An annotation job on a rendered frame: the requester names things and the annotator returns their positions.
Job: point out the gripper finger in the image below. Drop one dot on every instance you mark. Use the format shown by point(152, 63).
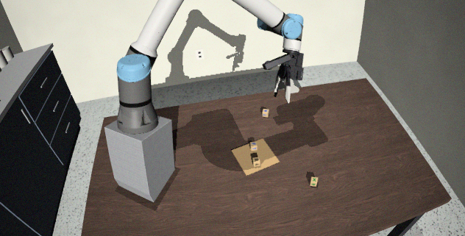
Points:
point(279, 84)
point(289, 86)

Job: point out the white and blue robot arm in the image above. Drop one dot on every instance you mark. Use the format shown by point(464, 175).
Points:
point(134, 70)

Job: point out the tan square mat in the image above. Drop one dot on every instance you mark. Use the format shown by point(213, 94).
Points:
point(244, 157)

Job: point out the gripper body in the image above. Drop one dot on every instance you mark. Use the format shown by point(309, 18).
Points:
point(297, 61)

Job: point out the cream letter block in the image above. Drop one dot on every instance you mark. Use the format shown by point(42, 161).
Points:
point(253, 146)
point(265, 113)
point(256, 161)
point(313, 181)

